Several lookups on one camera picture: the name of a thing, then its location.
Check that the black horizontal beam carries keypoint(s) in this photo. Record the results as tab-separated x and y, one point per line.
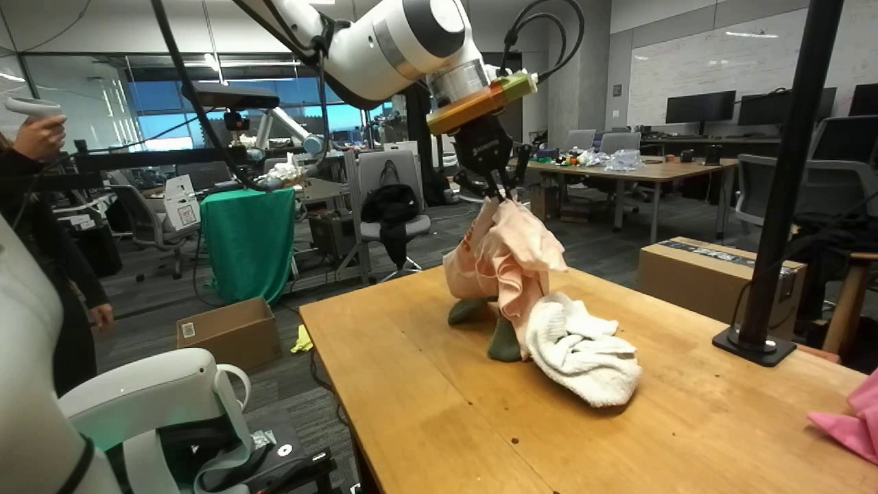
165	159

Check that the person's left forearm dark sleeve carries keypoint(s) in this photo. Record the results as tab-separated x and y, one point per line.
85	274

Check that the wooden office desk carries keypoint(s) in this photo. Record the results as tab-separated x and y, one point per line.
676	170

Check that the person's left hand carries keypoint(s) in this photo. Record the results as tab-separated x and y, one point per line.
102	315

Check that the wall whiteboard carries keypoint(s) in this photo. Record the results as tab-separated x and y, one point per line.
696	59

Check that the wooden stool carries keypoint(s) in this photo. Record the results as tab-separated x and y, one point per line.
851	303

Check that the green draped cloth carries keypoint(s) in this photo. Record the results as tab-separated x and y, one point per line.
247	236

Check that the yellow rag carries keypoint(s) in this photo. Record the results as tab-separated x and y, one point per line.
303	344

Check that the black base mounting hardware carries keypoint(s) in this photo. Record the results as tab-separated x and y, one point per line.
291	471

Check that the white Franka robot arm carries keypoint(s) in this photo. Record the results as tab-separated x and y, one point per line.
392	44

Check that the pink cloth orange print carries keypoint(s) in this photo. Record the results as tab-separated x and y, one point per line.
855	425

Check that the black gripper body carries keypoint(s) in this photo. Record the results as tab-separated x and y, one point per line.
486	151

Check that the white panel with logo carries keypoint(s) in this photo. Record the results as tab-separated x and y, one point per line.
388	167

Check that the black computer monitor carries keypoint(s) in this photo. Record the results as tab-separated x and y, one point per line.
866	99
701	107
770	107

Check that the grey office chair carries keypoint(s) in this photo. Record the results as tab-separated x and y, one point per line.
823	186

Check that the person in dark clothes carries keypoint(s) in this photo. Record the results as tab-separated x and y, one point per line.
70	357

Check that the person's right hand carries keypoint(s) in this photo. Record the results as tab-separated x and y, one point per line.
39	138

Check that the black bar camera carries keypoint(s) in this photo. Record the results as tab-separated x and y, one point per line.
228	93

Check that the white paper sign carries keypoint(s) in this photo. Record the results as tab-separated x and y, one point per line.
183	202

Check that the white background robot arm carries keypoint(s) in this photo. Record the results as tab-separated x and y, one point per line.
295	129

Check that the white towel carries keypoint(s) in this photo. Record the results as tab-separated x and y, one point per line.
586	357

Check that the white handheld controller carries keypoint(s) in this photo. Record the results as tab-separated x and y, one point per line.
30	104

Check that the person's right forearm dark sleeve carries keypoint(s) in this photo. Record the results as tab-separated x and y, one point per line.
18	173

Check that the small open cardboard box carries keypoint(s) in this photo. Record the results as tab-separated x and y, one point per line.
228	337

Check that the black pole stand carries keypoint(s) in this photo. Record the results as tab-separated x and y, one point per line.
777	210

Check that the pale peach printed shirt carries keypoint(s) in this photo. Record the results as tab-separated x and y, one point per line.
504	263

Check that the cardboard box black tape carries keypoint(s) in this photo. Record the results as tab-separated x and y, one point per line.
696	274

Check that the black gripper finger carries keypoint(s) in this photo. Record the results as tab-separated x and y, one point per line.
482	184
510	181

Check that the dark green object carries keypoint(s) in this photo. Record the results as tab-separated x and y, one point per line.
504	347

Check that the black office chair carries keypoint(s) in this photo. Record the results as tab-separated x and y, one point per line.
392	221

